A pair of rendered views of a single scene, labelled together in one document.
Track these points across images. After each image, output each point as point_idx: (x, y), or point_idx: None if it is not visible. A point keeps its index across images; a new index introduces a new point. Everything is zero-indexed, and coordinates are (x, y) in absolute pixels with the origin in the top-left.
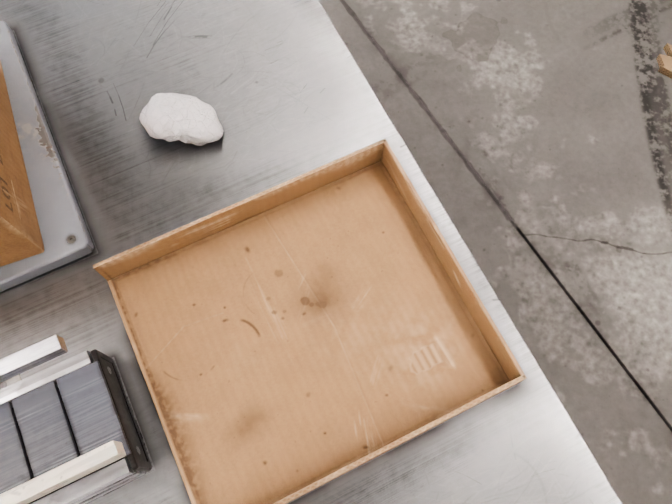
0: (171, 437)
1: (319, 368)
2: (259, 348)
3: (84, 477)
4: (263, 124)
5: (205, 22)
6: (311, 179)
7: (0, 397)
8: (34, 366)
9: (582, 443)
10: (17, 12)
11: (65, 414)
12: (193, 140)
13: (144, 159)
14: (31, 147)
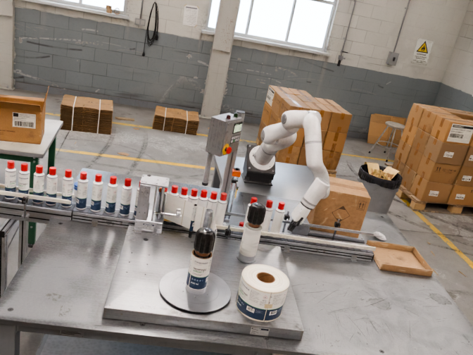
0: (375, 260)
1: (399, 263)
2: (389, 258)
3: None
4: (392, 242)
5: (383, 230)
6: (401, 246)
7: (355, 243)
8: (369, 234)
9: (440, 284)
10: None
11: None
12: (381, 238)
13: (371, 238)
14: None
